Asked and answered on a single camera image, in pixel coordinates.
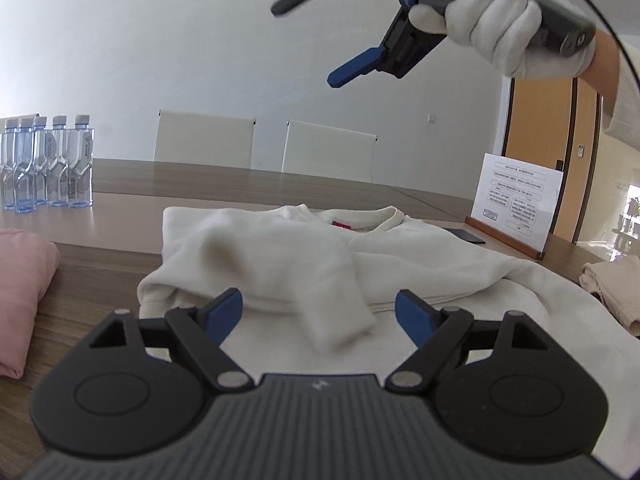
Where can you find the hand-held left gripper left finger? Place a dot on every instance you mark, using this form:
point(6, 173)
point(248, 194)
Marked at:
point(225, 312)

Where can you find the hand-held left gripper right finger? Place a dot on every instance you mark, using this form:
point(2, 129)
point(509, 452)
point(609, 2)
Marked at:
point(412, 312)

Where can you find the white sweatshirt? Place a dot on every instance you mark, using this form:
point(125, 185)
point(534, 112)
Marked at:
point(300, 250)

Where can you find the person's right hand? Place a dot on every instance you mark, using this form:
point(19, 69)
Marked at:
point(480, 15)

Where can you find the white chair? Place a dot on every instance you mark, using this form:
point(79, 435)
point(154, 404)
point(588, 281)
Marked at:
point(330, 152)
point(205, 137)

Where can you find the black table power panel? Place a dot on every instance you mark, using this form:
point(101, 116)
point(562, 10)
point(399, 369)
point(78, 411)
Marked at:
point(465, 236)

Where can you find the wooden door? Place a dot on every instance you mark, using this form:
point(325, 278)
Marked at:
point(540, 120)

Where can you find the paper sign in wooden holder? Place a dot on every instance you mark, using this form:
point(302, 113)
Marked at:
point(517, 200)

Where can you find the pink garment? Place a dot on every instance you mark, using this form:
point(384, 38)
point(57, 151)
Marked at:
point(22, 300)

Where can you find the beige garment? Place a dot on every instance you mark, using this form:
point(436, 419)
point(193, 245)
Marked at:
point(615, 295)

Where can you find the clear water bottle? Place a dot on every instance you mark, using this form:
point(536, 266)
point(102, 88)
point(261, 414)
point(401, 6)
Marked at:
point(81, 165)
point(41, 160)
point(59, 165)
point(25, 170)
point(7, 175)

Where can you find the frosted glass partition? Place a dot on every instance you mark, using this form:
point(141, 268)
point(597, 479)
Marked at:
point(617, 190)

